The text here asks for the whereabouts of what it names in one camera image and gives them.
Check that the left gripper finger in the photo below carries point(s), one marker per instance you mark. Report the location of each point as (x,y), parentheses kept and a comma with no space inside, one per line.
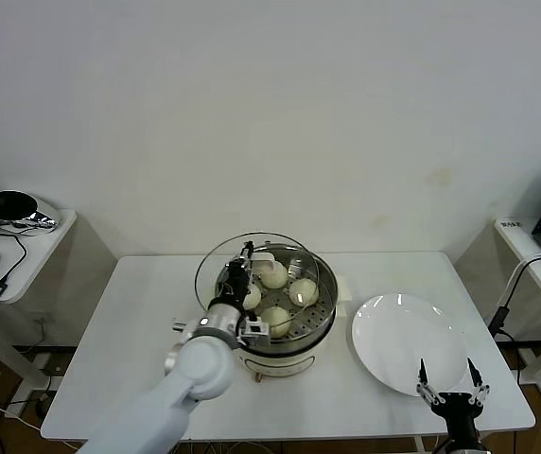
(251,281)
(243,261)

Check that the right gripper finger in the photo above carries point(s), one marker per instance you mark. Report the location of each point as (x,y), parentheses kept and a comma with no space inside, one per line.
(478,390)
(429,390)

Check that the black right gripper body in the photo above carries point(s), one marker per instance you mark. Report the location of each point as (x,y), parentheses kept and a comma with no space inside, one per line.
(457,411)

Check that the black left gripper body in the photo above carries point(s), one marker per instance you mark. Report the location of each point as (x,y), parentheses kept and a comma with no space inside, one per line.
(237,284)

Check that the white steamed baozi bun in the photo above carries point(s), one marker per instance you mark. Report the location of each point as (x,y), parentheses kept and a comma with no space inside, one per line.
(275,279)
(254,299)
(304,291)
(277,321)

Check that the round glass pot lid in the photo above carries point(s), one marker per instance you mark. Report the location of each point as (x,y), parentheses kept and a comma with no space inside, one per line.
(265,260)

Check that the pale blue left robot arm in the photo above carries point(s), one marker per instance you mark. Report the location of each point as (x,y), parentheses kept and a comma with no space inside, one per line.
(195,369)

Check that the stainless steel steamer basket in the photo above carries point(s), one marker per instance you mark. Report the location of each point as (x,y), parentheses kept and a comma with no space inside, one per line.
(320,326)

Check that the white round plate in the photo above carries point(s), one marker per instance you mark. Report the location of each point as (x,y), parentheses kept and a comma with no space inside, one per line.
(403,345)

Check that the cream electric cooking pot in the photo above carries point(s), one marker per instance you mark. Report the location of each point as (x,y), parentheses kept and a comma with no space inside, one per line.
(280,366)

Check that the white side table with label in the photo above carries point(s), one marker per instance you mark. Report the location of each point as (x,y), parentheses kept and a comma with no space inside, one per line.
(511,239)

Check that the small printed table label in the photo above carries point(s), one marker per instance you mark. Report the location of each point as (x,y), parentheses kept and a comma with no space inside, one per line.
(511,224)

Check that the white side table with mouse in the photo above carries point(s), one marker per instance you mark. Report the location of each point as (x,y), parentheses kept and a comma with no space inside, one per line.
(39,246)

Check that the chrome and black headset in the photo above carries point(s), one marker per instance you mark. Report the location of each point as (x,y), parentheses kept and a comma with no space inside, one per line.
(10,208)

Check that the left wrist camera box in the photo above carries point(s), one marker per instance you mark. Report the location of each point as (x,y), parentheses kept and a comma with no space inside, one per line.
(256,329)

